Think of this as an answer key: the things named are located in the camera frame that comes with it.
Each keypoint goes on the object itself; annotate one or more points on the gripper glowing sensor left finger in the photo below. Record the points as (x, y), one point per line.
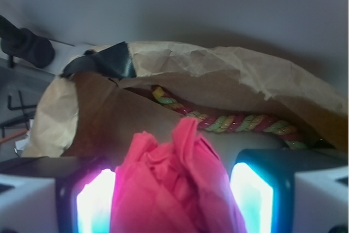
(64, 194)

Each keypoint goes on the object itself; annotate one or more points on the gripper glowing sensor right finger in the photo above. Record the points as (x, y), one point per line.
(292, 190)

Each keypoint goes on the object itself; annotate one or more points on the black hex key set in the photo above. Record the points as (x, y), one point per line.
(26, 113)

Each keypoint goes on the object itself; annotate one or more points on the brown paper bag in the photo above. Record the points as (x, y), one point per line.
(99, 101)

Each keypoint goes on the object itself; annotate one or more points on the black round knob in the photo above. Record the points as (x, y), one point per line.
(24, 44)

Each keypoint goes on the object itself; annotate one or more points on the colourful braided rope toy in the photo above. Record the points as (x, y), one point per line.
(236, 123)

